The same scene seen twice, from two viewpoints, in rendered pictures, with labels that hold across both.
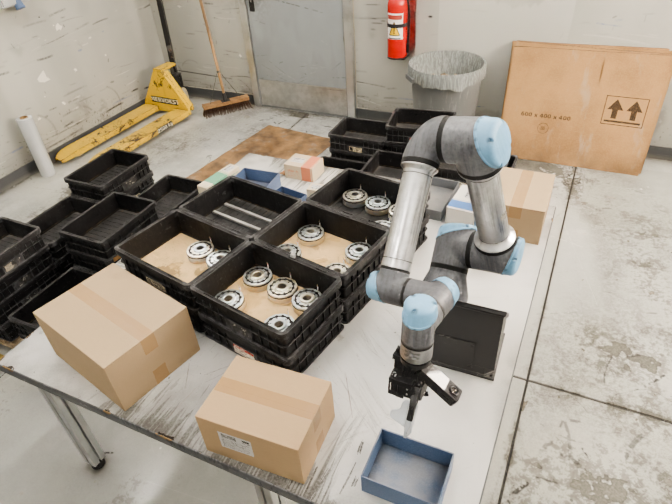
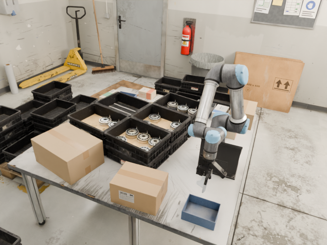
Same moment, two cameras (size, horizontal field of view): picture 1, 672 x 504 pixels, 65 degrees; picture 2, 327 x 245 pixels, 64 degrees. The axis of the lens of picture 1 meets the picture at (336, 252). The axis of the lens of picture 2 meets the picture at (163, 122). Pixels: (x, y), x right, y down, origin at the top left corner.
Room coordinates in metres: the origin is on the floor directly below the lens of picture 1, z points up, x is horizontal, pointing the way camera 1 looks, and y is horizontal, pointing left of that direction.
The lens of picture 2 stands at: (-0.32, 0.23, 1.99)
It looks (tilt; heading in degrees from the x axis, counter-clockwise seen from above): 31 degrees down; 354
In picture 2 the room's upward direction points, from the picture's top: 3 degrees clockwise
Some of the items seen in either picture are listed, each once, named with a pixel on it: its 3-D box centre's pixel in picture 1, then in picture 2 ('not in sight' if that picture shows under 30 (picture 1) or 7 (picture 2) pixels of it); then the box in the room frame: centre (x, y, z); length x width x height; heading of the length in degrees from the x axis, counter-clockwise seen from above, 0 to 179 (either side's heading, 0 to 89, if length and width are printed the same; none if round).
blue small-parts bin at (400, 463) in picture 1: (407, 471); (201, 211); (0.73, -0.14, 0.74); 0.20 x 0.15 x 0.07; 63
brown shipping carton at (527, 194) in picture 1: (519, 204); (242, 113); (1.84, -0.78, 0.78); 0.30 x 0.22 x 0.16; 152
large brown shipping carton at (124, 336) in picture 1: (118, 331); (68, 151); (1.25, 0.73, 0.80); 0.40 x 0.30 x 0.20; 50
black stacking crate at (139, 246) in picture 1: (185, 257); (99, 122); (1.53, 0.55, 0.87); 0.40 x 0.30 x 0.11; 52
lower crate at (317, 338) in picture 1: (272, 320); (137, 151); (1.29, 0.23, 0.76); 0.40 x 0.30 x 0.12; 52
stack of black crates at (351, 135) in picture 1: (364, 151); (169, 92); (3.32, -0.25, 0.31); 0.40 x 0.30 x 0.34; 62
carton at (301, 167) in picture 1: (304, 167); (147, 93); (2.37, 0.13, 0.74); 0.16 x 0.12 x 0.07; 62
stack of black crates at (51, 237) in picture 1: (71, 243); (31, 121); (2.48, 1.49, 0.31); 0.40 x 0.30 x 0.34; 152
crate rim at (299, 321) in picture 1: (265, 285); (137, 133); (1.29, 0.23, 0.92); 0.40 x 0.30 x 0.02; 52
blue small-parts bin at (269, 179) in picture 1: (255, 183); (125, 98); (2.26, 0.36, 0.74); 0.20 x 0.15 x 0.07; 65
